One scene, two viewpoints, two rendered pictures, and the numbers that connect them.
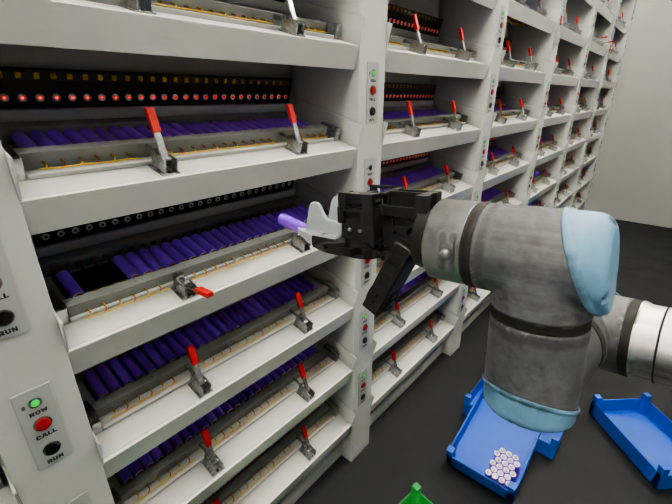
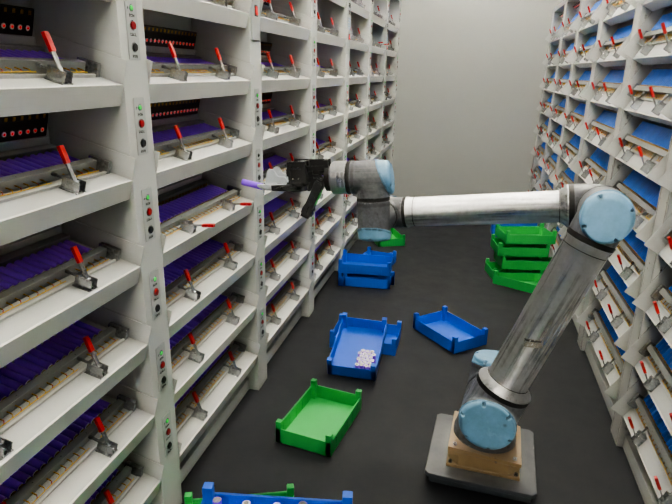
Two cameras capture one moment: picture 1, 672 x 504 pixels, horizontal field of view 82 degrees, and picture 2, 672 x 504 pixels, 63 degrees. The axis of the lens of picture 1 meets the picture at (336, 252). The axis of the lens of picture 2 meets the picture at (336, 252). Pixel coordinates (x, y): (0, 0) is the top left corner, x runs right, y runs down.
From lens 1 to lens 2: 109 cm
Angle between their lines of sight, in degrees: 26
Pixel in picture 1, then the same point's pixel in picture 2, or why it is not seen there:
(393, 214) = (313, 169)
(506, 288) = (362, 188)
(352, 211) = (294, 170)
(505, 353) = (365, 213)
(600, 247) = (386, 169)
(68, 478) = (159, 330)
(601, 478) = (424, 356)
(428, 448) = (312, 370)
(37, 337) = (156, 242)
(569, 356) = (384, 208)
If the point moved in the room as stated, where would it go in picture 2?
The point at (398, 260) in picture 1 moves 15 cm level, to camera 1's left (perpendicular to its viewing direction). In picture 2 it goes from (317, 188) to (265, 193)
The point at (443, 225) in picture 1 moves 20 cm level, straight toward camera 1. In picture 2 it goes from (336, 170) to (353, 185)
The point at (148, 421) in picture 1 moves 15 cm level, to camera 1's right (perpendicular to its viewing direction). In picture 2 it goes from (176, 311) to (230, 302)
